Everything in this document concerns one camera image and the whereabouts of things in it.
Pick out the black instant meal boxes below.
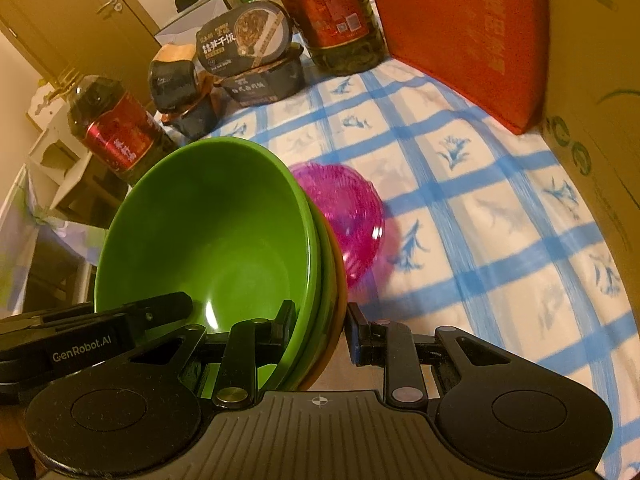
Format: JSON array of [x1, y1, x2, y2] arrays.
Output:
[[194, 2, 294, 74]]

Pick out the orange plastic bowl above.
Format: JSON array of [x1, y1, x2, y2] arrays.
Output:
[[300, 210, 348, 392]]

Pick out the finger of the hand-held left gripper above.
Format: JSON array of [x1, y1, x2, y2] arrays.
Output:
[[125, 292, 194, 332], [0, 303, 97, 333]]

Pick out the grey flat box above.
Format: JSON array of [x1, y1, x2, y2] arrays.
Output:
[[154, 9, 228, 52]]

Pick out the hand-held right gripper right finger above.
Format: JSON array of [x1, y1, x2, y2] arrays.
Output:
[[345, 302, 517, 407]]

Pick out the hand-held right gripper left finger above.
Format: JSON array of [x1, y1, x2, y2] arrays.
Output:
[[128, 300, 298, 407]]

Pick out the dark instant food cup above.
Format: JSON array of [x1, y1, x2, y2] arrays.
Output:
[[148, 44, 202, 112], [162, 94, 222, 142]]

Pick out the small red-label oil bottle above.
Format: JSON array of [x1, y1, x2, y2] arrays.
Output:
[[67, 75, 177, 187]]

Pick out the large cooking oil bottle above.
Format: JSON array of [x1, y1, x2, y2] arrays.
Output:
[[270, 0, 387, 74]]

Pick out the green plastic bowl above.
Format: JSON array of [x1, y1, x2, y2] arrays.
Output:
[[272, 195, 342, 392], [94, 137, 321, 356]]

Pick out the large cardboard box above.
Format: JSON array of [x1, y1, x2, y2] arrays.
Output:
[[520, 0, 640, 313]]

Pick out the small pink plastic bowl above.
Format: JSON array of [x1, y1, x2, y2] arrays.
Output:
[[290, 162, 386, 291]]

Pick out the white shelf unit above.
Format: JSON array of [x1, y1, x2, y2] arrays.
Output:
[[25, 85, 132, 213]]

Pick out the dark instant food container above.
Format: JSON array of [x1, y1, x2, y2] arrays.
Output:
[[215, 45, 306, 107]]

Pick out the blue checked tablecloth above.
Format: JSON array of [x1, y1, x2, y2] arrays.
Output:
[[160, 57, 640, 480]]

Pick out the wooden door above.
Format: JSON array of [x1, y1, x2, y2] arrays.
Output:
[[0, 0, 162, 83]]

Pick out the red fabric bag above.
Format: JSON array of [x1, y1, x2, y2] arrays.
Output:
[[360, 0, 552, 136]]

